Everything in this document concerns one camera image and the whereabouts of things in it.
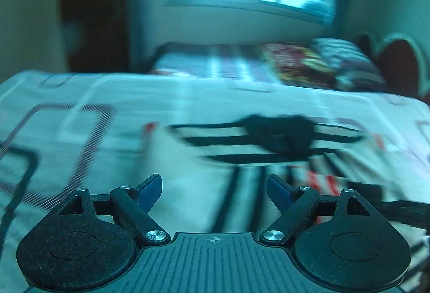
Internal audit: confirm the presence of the dark wooden door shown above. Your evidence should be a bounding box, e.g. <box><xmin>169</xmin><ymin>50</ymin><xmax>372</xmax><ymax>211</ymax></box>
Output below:
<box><xmin>60</xmin><ymin>0</ymin><xmax>131</xmax><ymax>74</ymax></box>

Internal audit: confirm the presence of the striped pillow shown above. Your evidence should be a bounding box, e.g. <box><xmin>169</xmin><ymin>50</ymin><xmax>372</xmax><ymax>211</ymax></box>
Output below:
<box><xmin>310</xmin><ymin>38</ymin><xmax>388</xmax><ymax>91</ymax></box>

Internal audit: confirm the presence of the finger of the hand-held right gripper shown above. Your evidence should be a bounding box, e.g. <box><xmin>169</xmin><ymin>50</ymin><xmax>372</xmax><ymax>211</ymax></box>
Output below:
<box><xmin>348</xmin><ymin>181</ymin><xmax>385</xmax><ymax>205</ymax></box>

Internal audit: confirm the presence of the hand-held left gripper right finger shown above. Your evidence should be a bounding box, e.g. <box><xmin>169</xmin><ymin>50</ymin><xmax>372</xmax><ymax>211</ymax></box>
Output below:
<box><xmin>261</xmin><ymin>174</ymin><xmax>373</xmax><ymax>245</ymax></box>

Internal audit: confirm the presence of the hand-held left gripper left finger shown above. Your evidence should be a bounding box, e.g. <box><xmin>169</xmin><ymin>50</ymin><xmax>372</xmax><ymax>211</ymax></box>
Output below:
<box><xmin>58</xmin><ymin>174</ymin><xmax>171</xmax><ymax>245</ymax></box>

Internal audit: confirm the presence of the heart-shaped headboard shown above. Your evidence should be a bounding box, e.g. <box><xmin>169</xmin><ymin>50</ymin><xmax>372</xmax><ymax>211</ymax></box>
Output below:
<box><xmin>355</xmin><ymin>32</ymin><xmax>430</xmax><ymax>101</ymax></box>

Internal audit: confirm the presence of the patterned bed sheet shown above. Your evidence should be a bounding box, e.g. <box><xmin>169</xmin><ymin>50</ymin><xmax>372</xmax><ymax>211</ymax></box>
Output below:
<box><xmin>0</xmin><ymin>69</ymin><xmax>430</xmax><ymax>293</ymax></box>

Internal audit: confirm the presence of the red printed folded blanket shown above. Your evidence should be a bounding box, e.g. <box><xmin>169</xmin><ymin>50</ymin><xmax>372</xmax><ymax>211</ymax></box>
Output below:
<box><xmin>261</xmin><ymin>42</ymin><xmax>341</xmax><ymax>88</ymax></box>

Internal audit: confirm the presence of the striped knit sweater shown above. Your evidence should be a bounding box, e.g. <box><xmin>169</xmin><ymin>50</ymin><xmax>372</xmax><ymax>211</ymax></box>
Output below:
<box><xmin>143</xmin><ymin>114</ymin><xmax>430</xmax><ymax>293</ymax></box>

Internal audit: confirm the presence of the folded teal cloth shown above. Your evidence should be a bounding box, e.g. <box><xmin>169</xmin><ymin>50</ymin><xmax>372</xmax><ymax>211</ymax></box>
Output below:
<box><xmin>279</xmin><ymin>0</ymin><xmax>334</xmax><ymax>25</ymax></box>

